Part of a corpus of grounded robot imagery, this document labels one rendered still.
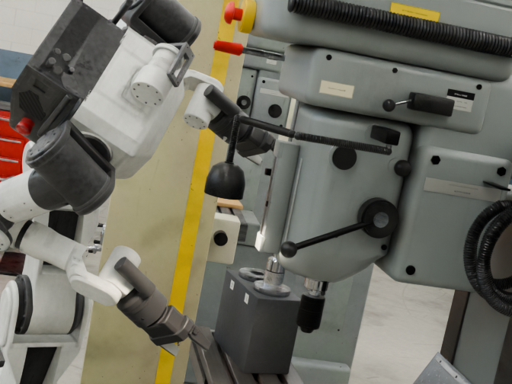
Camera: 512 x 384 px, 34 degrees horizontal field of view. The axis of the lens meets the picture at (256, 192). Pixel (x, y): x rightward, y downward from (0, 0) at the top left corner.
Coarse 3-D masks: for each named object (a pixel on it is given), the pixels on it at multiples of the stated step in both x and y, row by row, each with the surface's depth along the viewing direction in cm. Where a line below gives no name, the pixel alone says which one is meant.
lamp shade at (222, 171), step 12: (216, 168) 148; (228, 168) 147; (240, 168) 149; (216, 180) 147; (228, 180) 147; (240, 180) 148; (204, 192) 149; (216, 192) 147; (228, 192) 147; (240, 192) 148
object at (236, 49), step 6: (216, 42) 156; (222, 42) 157; (228, 42) 157; (216, 48) 157; (222, 48) 157; (228, 48) 157; (234, 48) 157; (240, 48) 157; (246, 48) 158; (234, 54) 158; (240, 54) 158; (252, 54) 158; (258, 54) 159; (264, 54) 159; (270, 54) 159; (276, 54) 159; (282, 60) 160
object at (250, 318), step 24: (240, 288) 201; (264, 288) 195; (288, 288) 199; (240, 312) 199; (264, 312) 192; (288, 312) 194; (216, 336) 211; (240, 336) 197; (264, 336) 194; (288, 336) 196; (240, 360) 196; (264, 360) 195; (288, 360) 197
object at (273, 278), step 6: (270, 264) 196; (270, 270) 196; (276, 270) 195; (282, 270) 196; (264, 276) 197; (270, 276) 196; (276, 276) 195; (282, 276) 196; (264, 282) 197; (270, 282) 196; (276, 282) 196; (282, 282) 197; (276, 288) 196
